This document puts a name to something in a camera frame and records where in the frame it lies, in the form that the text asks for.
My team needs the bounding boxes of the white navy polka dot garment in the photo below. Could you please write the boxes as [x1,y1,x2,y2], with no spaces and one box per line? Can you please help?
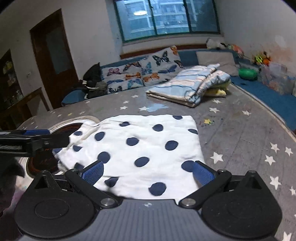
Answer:
[55,114,204,201]

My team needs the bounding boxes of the round induction cooktop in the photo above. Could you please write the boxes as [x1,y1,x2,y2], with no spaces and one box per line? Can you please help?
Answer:
[17,115,101,178]

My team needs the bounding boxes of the dark wooden cabinet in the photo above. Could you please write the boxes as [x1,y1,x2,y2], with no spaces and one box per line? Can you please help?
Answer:
[1,50,50,130]

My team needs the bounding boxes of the grey star tablecloth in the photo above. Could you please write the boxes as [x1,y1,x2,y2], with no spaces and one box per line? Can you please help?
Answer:
[21,86,295,240]

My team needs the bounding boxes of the yellow cloth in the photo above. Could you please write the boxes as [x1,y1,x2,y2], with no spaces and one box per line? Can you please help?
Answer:
[204,80,231,97]

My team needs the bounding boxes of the folded blue striped blanket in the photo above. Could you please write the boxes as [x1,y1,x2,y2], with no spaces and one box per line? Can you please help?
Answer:
[146,64,231,108]

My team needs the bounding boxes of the black bag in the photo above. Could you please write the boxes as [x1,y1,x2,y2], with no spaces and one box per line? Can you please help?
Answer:
[78,63,107,99]

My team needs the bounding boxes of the dark wooden door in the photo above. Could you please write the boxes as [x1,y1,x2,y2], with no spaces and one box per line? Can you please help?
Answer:
[30,9,78,109]

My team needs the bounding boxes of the blue sofa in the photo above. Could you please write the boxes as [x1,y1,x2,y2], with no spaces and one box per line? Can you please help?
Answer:
[61,47,296,132]

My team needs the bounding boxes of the green bowl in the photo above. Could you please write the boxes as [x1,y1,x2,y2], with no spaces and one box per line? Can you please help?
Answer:
[238,68,257,81]

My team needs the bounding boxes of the butterfly print pillow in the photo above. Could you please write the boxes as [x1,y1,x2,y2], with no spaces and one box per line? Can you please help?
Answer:
[101,46,184,94]

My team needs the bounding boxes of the grey cushion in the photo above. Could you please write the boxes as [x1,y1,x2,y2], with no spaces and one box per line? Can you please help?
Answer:
[196,51,239,76]

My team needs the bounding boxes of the colourful toys pile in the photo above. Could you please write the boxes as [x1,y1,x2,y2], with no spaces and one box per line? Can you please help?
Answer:
[254,51,271,66]

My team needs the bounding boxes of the plush toys on sofa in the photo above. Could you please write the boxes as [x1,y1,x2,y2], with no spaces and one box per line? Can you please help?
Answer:
[206,38,244,56]

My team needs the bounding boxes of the window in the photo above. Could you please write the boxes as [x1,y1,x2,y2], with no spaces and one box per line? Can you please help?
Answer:
[113,0,220,42]

